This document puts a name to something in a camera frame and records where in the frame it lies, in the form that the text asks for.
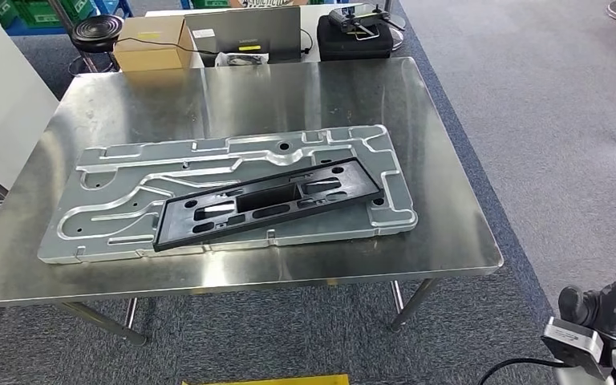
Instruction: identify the black plastic plate part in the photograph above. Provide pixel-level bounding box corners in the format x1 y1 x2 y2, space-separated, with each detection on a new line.
152 156 385 253

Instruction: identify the stainless steel workbench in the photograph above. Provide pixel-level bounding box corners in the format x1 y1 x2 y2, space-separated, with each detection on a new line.
0 56 505 347

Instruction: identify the black carrying case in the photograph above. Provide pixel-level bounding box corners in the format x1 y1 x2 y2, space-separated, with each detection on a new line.
316 15 395 63

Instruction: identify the white desk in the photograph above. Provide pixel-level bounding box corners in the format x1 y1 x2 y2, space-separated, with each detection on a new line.
145 2 394 70

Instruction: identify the grey laptop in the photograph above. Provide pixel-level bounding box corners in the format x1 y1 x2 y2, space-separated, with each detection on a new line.
184 6 302 67

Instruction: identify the aluminium fixture plate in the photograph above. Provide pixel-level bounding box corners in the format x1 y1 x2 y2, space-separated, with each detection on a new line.
37 124 419 265

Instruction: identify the cardboard box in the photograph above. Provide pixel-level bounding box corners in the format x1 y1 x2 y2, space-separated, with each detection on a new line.
112 15 197 73

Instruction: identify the black round stool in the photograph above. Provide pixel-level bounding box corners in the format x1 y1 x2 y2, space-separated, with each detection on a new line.
68 14 124 75

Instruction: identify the white cabinet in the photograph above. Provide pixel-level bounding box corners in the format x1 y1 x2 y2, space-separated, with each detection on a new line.
0 20 60 191

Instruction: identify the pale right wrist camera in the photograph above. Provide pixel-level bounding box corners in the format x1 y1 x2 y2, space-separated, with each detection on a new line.
541 317 614 381

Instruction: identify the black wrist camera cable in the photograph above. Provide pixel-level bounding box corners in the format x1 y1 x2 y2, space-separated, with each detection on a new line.
476 357 575 385

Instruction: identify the clear bag with cable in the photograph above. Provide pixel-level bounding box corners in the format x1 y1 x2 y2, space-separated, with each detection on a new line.
214 51 270 68

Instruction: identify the black power cable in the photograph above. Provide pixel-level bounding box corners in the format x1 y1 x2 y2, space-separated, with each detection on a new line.
116 35 219 57

